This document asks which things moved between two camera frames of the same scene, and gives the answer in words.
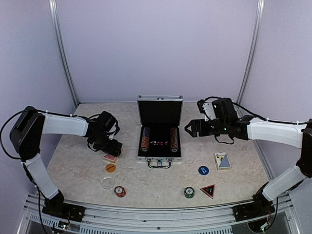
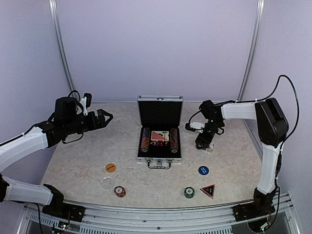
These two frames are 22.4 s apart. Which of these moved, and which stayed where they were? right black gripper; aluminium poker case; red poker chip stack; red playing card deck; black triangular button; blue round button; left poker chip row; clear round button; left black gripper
Moved: red playing card deck; left black gripper; right black gripper
Stayed: left poker chip row; clear round button; aluminium poker case; blue round button; black triangular button; red poker chip stack
